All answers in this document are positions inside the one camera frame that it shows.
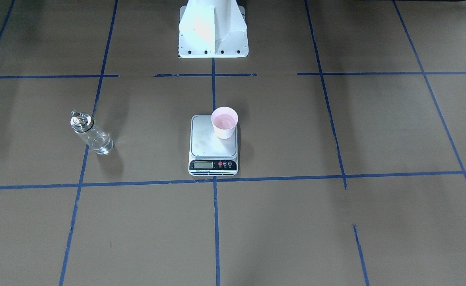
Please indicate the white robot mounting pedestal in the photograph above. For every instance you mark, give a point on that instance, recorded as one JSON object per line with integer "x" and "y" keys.
{"x": 212, "y": 29}

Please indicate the grey digital kitchen scale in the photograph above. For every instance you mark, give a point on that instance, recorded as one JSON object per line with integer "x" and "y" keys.
{"x": 209, "y": 155}

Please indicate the glass sauce dispenser bottle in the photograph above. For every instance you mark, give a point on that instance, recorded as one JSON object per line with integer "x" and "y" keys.
{"x": 85, "y": 126}

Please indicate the pink plastic cup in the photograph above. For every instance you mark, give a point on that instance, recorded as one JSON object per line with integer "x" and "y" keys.
{"x": 224, "y": 120}

